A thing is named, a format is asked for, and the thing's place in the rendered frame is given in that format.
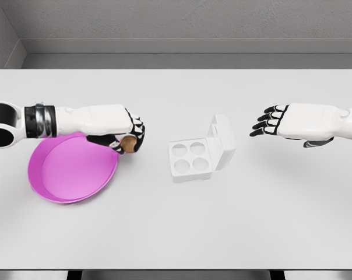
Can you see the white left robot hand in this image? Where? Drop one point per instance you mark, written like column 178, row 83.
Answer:
column 112, row 119

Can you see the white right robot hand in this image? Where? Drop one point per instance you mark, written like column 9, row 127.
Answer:
column 304, row 122

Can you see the brown egg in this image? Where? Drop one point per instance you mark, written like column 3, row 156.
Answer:
column 128, row 143

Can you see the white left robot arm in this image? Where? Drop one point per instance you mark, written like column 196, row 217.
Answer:
column 33, row 122

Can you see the white egg box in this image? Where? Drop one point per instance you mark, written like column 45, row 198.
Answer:
column 199, row 154

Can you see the pink round plate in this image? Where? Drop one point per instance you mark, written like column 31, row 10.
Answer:
column 72, row 172

